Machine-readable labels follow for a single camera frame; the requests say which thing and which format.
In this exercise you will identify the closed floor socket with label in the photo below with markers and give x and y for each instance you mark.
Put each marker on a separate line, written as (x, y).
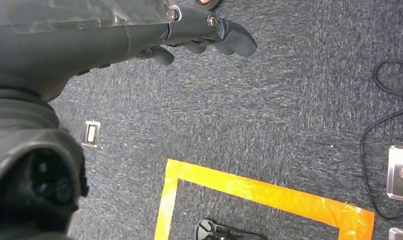
(402, 234)

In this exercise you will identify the small steel floor socket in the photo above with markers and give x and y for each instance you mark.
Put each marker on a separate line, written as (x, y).
(91, 134)

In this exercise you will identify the black robot foot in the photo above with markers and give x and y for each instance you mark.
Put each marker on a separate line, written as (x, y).
(218, 233)

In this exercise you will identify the open floor socket with plug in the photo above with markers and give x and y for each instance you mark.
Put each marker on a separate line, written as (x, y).
(398, 174)

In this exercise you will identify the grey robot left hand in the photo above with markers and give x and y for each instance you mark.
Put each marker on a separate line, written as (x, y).
(89, 43)

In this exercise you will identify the black round pink-centred object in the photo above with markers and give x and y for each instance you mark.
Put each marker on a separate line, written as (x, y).
(206, 4)

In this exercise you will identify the yellow floor tape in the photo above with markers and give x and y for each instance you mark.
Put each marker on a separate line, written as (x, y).
(261, 192)

